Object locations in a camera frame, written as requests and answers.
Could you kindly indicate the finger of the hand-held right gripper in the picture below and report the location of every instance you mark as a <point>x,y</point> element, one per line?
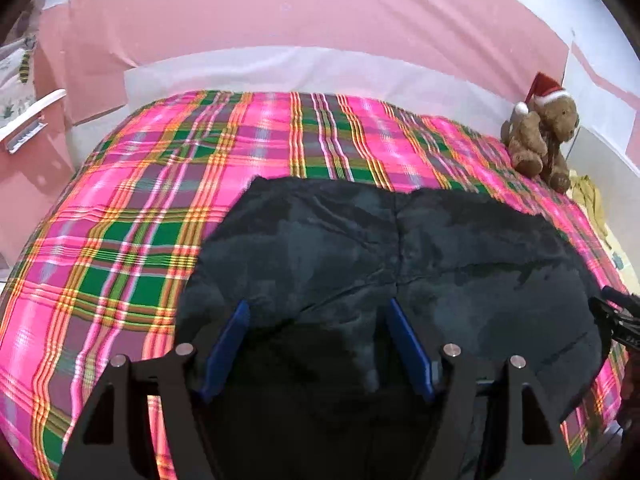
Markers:
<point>606,310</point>

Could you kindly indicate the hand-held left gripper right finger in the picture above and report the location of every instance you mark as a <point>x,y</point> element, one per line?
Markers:
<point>412,345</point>

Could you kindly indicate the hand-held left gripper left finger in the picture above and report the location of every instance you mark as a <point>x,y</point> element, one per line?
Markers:
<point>227,345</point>

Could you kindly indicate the black hooded jacket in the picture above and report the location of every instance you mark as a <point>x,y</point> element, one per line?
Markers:
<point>350,250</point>

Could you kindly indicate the person's right hand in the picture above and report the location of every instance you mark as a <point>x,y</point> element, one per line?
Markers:
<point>631,395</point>

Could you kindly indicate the yellow crumpled cloth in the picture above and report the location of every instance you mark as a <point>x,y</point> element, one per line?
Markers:
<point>592,195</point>

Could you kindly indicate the white side board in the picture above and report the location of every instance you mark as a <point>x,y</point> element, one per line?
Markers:
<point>610,160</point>

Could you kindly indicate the pink green plaid blanket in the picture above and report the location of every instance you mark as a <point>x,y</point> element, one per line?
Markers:
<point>125,210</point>

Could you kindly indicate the brown teddy bear santa hat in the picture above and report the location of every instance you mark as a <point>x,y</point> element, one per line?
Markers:
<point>530,135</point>

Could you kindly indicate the white bed headboard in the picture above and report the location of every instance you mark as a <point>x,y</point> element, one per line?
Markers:
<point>300,70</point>

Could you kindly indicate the white plastic rack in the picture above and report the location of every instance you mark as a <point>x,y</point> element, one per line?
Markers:
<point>30,120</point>

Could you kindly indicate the patterned hanging cloth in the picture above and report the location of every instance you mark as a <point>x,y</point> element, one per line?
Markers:
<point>17,60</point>

